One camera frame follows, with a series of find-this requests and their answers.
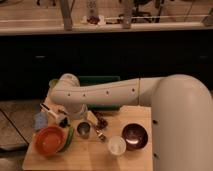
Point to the small metal cup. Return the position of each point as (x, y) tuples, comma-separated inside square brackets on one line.
[(83, 130)]

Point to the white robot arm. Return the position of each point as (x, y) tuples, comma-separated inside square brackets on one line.
[(181, 112)]

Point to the bunch of dark grapes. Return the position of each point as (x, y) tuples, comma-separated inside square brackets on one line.
[(102, 123)]

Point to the black office chair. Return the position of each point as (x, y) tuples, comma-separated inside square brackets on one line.
[(138, 14)]

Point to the green plastic tray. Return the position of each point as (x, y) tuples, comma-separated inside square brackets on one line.
[(93, 80)]

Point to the green plastic cup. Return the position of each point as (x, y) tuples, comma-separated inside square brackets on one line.
[(52, 83)]

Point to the green cucumber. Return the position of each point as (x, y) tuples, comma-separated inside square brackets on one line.
[(68, 140)]

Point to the orange plastic bowl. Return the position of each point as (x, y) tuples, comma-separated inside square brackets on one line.
[(49, 140)]

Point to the white handled knife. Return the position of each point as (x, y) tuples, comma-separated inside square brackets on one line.
[(57, 117)]

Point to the dark brown bowl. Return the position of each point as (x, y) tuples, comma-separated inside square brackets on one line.
[(135, 136)]

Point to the white cup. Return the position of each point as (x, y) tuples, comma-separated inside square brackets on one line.
[(116, 145)]

